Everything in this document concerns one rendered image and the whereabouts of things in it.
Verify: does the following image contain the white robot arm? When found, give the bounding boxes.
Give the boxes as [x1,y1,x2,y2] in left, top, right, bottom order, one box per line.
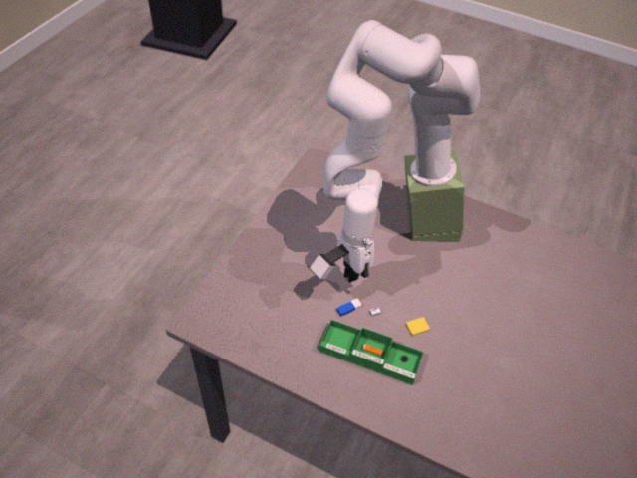
[323,20,480,247]

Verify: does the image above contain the white and blue eraser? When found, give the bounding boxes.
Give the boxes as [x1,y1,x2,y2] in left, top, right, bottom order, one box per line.
[336,299,362,316]

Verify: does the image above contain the green bin labelled batteries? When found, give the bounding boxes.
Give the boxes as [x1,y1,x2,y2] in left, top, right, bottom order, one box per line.
[319,320,424,385]

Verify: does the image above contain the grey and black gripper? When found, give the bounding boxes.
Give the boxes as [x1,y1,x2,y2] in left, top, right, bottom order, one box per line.
[337,230,374,283]

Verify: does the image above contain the orange battery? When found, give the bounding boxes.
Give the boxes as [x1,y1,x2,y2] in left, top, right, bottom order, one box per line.
[363,345,382,356]

